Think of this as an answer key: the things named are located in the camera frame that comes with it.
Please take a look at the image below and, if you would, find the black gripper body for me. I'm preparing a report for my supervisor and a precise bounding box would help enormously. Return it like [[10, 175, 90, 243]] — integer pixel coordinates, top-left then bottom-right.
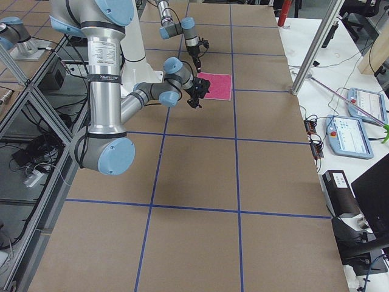
[[187, 43, 201, 60], [190, 77, 211, 100]]

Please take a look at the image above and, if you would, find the pink and grey towel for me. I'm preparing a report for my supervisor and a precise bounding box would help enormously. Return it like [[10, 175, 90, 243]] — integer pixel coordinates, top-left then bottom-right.
[[197, 72, 232, 101]]

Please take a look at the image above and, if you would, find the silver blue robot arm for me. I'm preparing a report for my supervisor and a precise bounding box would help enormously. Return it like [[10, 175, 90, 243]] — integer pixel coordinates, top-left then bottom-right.
[[50, 1, 210, 176], [155, 1, 209, 73]]

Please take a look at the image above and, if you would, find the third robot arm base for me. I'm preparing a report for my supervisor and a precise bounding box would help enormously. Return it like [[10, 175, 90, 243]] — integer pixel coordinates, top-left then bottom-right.
[[1, 16, 52, 61]]

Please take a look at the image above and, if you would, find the red bottle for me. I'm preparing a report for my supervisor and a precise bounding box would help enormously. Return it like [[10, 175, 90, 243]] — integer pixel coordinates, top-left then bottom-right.
[[277, 0, 292, 27]]

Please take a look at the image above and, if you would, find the near blue teach pendant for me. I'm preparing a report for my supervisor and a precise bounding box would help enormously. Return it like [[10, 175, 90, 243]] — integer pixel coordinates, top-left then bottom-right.
[[325, 115, 374, 159]]

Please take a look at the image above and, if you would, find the blue teach pendant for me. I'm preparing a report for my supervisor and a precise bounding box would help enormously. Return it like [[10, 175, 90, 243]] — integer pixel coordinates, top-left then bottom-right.
[[325, 115, 374, 159], [347, 88, 388, 123]]

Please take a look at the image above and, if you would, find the far blue teach pendant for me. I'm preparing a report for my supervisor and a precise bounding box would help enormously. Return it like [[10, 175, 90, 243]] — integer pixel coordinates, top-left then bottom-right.
[[347, 88, 388, 123]]

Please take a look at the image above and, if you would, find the black box with label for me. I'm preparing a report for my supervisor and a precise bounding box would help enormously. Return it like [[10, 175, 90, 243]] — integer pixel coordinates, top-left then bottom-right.
[[322, 170, 360, 218]]

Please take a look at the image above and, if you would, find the silver grabber stick green tip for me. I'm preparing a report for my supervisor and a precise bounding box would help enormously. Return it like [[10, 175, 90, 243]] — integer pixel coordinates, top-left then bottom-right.
[[306, 74, 388, 144]]

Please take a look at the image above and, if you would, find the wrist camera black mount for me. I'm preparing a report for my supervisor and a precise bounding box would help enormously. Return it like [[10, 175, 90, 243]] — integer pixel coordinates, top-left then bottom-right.
[[198, 38, 210, 50]]

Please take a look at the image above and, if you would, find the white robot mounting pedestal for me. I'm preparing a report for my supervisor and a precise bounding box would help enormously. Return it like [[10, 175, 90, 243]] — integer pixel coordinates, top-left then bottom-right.
[[121, 1, 163, 98]]

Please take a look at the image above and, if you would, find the aluminium side frame rail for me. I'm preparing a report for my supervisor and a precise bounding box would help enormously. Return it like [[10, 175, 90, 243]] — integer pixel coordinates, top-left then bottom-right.
[[1, 28, 86, 291]]

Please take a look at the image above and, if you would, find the aluminium frame post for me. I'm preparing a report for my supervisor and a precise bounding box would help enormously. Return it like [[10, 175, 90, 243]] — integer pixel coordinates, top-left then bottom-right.
[[290, 0, 345, 96]]

